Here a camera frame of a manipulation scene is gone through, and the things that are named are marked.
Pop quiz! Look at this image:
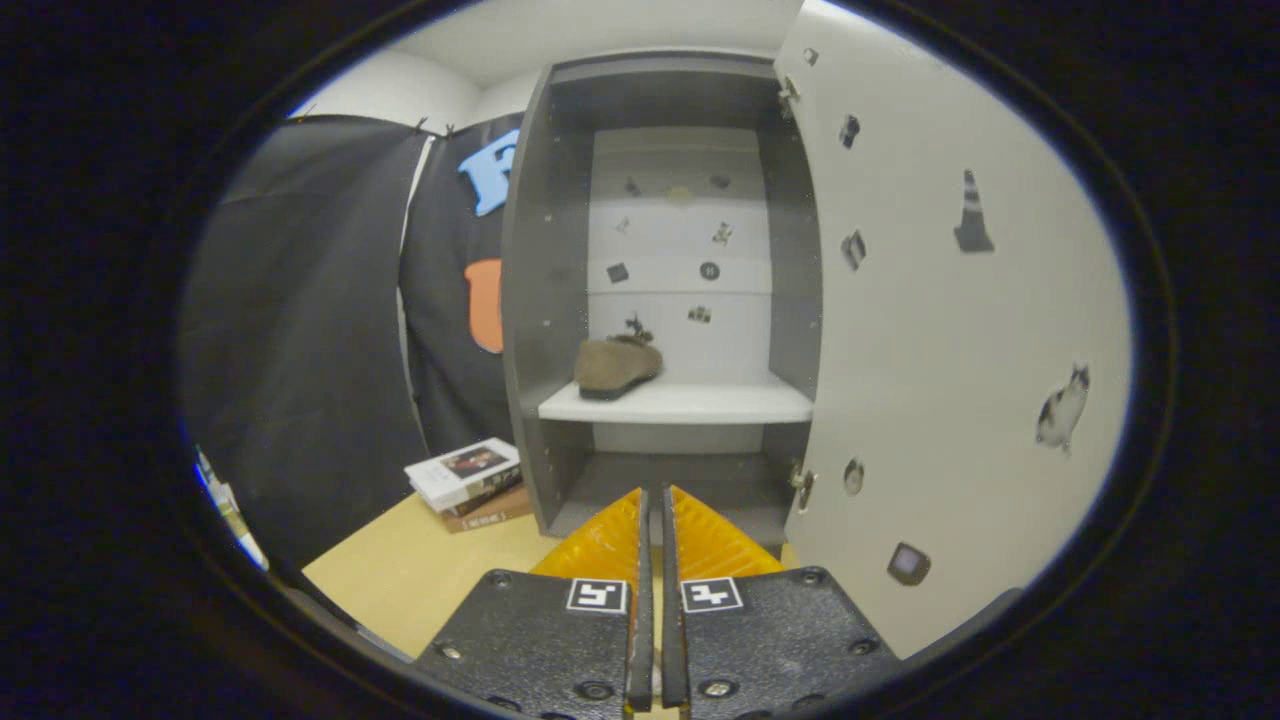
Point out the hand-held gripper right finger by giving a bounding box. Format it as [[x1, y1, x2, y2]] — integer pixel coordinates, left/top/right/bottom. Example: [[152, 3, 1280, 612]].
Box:
[[660, 485, 901, 720]]

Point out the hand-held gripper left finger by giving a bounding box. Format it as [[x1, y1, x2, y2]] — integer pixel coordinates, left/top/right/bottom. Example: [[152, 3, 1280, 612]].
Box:
[[415, 487, 654, 720]]

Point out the brown suede shoe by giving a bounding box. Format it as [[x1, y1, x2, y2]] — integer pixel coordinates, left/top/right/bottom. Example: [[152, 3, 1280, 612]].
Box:
[[574, 335, 664, 402]]

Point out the grey shoe cabinet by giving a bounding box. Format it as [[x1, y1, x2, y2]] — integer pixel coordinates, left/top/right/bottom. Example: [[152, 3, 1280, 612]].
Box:
[[500, 50, 826, 551]]

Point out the white shoe cabinet door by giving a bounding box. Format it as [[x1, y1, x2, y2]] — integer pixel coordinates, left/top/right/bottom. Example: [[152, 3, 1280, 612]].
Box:
[[775, 0, 1133, 661]]

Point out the white cabinet shelf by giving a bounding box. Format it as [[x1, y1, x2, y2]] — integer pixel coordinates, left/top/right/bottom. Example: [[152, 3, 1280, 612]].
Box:
[[538, 375, 814, 425]]

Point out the brown book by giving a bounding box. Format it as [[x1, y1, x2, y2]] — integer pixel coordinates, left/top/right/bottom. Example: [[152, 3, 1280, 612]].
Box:
[[440, 487, 533, 534]]

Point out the white book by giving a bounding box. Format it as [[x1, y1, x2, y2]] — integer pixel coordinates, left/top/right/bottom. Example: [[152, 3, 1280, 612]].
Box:
[[404, 437, 522, 513]]

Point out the white desk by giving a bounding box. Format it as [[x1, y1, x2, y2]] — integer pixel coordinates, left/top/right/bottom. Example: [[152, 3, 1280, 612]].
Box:
[[195, 447, 271, 571]]

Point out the black backdrop cloth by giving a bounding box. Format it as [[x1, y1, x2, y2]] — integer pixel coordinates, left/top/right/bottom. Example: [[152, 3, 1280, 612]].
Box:
[[180, 112, 526, 571]]

